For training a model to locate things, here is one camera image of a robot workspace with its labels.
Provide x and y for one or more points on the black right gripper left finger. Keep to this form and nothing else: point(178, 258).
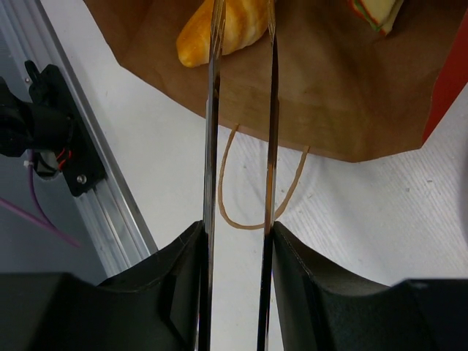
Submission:
point(150, 306)

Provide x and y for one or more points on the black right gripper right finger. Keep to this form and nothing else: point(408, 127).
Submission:
point(323, 306)

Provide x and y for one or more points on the red paper bag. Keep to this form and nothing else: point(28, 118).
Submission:
point(348, 89)

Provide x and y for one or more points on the metal tongs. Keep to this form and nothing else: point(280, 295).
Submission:
point(209, 192)

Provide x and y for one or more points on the aluminium front rail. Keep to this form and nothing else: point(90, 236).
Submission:
point(116, 226)

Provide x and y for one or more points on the fake sandwich slice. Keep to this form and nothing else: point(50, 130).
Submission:
point(379, 14)

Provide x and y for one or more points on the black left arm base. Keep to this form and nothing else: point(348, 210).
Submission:
point(50, 122)

